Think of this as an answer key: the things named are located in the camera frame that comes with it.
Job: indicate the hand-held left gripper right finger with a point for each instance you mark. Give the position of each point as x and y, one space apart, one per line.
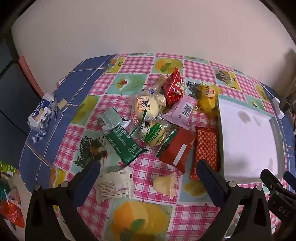
208 183

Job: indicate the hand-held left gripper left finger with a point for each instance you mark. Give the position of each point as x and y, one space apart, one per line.
90 177

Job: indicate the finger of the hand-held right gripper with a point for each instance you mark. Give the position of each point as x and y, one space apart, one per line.
291 182
270 182

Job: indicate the white snack packet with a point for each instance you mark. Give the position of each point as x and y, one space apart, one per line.
113 185

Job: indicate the orange-red patterned packet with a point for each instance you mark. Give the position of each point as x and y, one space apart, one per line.
205 146

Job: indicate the pale yellow jelly cup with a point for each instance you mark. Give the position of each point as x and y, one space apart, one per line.
165 185

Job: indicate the white box with teal rim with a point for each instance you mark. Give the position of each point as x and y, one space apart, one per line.
247 141

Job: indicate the red packet with green edges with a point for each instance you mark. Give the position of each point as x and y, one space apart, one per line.
177 148

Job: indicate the dark green snack packet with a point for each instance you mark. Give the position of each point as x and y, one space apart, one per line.
122 141

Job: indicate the green white cow cookie packet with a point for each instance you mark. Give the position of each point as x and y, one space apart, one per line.
152 134

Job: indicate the pink snack packet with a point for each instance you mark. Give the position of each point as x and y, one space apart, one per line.
181 112

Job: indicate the yellow cake packet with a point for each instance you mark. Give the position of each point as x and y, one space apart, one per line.
208 99

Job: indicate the round white cake clear packet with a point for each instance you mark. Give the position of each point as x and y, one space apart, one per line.
146 106

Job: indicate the red snack packet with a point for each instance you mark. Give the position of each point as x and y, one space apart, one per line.
173 90

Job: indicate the clear beige biscuit packet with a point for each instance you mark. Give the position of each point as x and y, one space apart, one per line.
159 82

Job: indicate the pink checkered printed tablecloth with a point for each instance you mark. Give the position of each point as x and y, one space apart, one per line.
148 171

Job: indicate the white power strip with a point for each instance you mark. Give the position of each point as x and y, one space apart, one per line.
277 107

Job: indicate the black charger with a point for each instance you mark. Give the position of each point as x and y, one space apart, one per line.
285 104

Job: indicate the small beige block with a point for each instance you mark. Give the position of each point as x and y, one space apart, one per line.
62 104

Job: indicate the white printed bag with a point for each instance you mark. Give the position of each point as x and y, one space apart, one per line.
14 197

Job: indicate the crumpled blue white wrapper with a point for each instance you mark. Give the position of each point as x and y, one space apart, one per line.
41 113

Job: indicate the green foil packet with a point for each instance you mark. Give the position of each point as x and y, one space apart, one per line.
8 168

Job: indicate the orange plastic bag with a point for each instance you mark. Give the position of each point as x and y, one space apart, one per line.
11 213

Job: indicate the dark furniture panel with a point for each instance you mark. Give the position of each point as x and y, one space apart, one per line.
16 104

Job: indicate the salmon coloured board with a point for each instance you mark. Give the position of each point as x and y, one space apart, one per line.
30 71

